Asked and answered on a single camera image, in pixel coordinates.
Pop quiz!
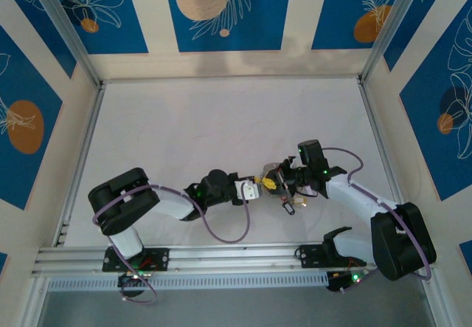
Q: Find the wide aluminium mounting rail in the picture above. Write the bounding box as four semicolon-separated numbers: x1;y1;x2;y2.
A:
31;244;377;277

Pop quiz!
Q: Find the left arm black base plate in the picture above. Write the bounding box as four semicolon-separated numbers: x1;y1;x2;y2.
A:
102;247;170;272

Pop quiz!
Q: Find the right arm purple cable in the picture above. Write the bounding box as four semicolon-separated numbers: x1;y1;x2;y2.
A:
320;146;433;295

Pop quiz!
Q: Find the aluminium side rail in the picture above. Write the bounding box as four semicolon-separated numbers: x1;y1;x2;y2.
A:
51;83;108;249
357;79;409;210

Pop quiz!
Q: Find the grey metal panel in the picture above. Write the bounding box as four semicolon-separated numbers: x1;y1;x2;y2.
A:
36;289;438;327

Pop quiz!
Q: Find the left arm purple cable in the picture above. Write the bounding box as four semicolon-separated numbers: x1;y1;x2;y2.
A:
91;183;252;305

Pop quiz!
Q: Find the slotted grey cable duct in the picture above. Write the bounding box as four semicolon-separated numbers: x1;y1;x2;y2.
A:
46;272;331;292

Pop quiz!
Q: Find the aluminium frame post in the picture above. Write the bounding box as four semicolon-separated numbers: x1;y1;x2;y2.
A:
359;0;432;86
27;0;103;88

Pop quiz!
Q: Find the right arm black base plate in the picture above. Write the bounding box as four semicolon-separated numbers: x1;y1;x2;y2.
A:
297;244;333;269

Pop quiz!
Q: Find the short aluminium post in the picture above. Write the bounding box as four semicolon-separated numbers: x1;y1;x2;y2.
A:
420;267;457;327
20;273;51;327

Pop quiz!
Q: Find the keyring with tagged keys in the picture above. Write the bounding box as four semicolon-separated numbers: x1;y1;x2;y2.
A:
280;193;309;218

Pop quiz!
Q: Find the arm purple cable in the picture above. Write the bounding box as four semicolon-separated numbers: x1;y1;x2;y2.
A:
91;183;252;305
320;146;433;295

